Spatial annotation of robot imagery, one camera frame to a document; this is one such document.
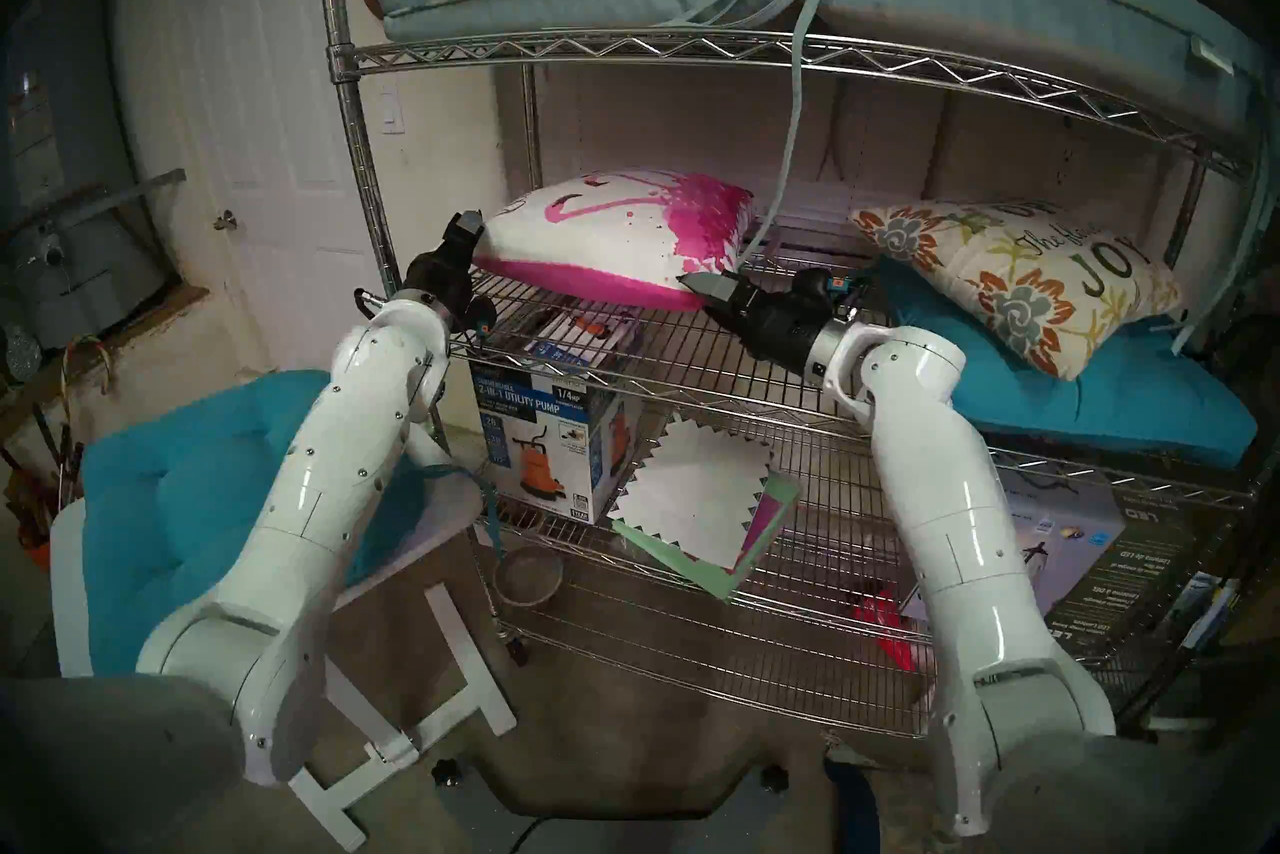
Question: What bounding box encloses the green paper sheet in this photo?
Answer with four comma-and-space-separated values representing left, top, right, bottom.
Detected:
615, 472, 803, 601

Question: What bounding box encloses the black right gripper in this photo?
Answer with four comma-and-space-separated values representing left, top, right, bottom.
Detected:
676, 270, 833, 375

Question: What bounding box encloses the brown wooden ledge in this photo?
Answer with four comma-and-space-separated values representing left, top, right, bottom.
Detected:
0, 287, 209, 433

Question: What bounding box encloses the floral JOY throw pillow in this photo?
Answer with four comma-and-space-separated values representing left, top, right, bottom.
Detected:
850, 200, 1186, 383

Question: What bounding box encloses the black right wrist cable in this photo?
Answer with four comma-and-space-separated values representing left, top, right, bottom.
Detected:
840, 277, 886, 331

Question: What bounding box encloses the striped candy cane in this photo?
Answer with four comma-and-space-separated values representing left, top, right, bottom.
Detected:
60, 337, 111, 388

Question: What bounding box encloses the red plastic bag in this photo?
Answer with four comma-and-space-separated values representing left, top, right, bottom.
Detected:
848, 584, 919, 673

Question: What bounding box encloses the white panel door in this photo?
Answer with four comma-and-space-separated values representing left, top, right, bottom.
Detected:
105, 0, 411, 383

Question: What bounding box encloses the grey water heater tank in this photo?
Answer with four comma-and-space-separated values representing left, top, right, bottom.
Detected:
0, 0, 171, 353

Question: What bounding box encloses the chrome wire shelf rack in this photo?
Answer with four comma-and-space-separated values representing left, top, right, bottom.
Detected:
315, 0, 1280, 763

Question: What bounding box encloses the pink paper sheet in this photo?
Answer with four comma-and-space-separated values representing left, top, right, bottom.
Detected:
740, 487, 791, 568

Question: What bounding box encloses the LED lamp box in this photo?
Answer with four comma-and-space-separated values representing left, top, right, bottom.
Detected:
1000, 472, 1171, 653

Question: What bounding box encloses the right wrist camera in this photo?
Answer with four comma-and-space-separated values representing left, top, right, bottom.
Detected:
795, 267, 869, 318

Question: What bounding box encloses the pink flamingo throw pillow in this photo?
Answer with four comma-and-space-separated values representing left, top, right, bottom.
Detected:
473, 170, 756, 313

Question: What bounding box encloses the clear glass bowl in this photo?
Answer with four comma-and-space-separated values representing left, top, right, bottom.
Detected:
495, 544, 566, 608

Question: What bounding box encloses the teal tufted seat cushion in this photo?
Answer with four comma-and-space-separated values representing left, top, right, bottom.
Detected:
870, 257, 1259, 468

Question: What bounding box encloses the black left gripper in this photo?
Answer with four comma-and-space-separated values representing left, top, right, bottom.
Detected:
403, 210, 491, 333

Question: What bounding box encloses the white folding table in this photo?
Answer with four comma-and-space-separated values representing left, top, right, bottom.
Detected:
50, 407, 516, 853

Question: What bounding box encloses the white scalloped paper sheet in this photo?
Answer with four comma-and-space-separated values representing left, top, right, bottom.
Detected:
608, 415, 773, 571

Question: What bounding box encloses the dark blue cloth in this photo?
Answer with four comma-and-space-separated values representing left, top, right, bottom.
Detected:
825, 757, 881, 854

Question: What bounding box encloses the metal tank strap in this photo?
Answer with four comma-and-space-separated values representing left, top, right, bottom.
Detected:
0, 170, 188, 238

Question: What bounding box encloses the teal flat seat cushion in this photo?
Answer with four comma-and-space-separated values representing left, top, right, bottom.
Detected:
80, 370, 431, 678

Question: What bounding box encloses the utility pump box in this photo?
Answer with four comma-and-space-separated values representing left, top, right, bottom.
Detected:
468, 312, 646, 525

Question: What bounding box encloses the silver round ornament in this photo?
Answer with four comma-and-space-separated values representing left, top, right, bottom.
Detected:
0, 327, 41, 383

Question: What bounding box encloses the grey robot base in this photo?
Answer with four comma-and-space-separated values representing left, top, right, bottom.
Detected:
450, 762, 831, 854

